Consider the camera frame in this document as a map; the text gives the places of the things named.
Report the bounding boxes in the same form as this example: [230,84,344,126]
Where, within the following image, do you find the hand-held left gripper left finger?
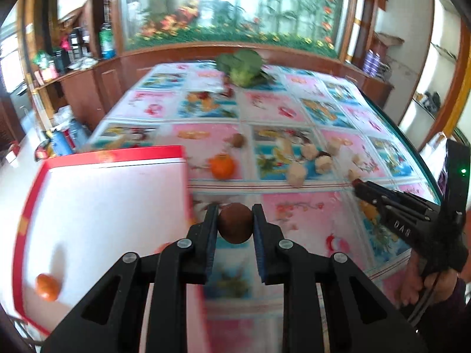
[40,203,220,353]

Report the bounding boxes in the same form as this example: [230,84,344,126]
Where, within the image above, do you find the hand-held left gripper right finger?
[252,204,429,353]

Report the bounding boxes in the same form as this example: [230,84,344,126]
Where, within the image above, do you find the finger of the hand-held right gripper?
[355,190,433,223]
[354,180,442,210]

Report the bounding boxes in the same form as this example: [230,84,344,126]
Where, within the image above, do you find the dark brown round fruit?
[218,203,254,245]

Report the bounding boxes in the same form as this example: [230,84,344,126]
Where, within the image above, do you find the orange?
[36,274,61,302]
[209,154,236,180]

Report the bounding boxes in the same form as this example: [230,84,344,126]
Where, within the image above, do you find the pale cylindrical spongy chunk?
[287,163,308,188]

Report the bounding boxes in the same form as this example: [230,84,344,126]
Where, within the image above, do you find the red and white tray box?
[13,146,194,336]

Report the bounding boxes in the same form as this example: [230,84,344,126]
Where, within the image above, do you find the person's right forearm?
[414,276,471,341]

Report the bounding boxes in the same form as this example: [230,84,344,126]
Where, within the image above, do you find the person's right hand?
[398,253,459,307]

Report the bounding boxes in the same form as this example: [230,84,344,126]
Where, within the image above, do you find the purple stacked packets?
[364,51,382,78]

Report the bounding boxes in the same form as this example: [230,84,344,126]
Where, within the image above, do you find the green leafy vegetable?
[215,49,273,88]

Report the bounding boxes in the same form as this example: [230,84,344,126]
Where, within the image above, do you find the blue thermos jug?
[49,129,74,157]

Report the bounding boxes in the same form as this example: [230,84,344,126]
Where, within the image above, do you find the wooden sideboard cabinet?
[31,42,394,133]

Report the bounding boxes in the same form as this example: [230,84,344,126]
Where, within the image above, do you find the green plastic bottle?
[99,23,117,59]

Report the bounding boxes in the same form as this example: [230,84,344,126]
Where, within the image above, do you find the flower mural glass panel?
[117,0,350,56]

